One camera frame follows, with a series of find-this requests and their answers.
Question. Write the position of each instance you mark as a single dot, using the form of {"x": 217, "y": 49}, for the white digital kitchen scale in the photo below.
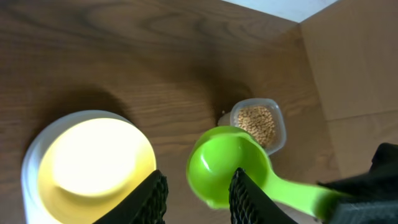
{"x": 35, "y": 212}

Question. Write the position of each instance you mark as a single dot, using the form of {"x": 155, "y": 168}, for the clear container of soybeans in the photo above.
{"x": 262, "y": 119}

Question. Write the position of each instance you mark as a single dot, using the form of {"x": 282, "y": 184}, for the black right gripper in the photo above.
{"x": 372, "y": 195}

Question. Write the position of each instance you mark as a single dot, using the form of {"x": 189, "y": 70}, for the green plastic measuring scoop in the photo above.
{"x": 223, "y": 149}

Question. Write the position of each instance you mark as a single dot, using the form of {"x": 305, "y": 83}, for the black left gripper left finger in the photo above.
{"x": 146, "y": 204}

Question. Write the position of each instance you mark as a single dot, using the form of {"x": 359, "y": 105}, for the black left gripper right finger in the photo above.
{"x": 248, "y": 204}

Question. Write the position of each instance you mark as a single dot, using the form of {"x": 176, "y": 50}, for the yellow plastic bowl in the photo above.
{"x": 91, "y": 167}

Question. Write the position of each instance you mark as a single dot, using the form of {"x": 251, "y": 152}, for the cardboard side panel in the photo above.
{"x": 352, "y": 49}

